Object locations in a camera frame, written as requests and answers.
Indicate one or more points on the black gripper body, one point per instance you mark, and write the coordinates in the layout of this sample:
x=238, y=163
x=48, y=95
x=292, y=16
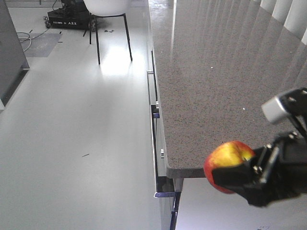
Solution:
x=282, y=167

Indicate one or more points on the grey speckled kitchen counter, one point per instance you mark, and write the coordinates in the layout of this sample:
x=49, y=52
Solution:
x=216, y=63

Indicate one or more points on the black wheeled robot base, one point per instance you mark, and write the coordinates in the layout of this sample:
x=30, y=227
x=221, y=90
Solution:
x=73, y=14

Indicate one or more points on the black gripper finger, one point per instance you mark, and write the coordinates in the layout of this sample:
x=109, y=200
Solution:
x=242, y=180

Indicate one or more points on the red yellow apple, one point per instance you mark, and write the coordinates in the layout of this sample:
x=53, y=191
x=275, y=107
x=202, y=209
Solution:
x=229, y=154

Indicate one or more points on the white chair with black legs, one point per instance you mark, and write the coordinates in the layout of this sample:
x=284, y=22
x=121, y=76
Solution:
x=107, y=9

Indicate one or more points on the grey cabinet panel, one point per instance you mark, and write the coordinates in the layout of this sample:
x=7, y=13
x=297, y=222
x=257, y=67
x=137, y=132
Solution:
x=13, y=63

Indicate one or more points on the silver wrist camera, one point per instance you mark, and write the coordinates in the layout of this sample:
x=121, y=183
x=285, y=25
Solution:
x=274, y=110

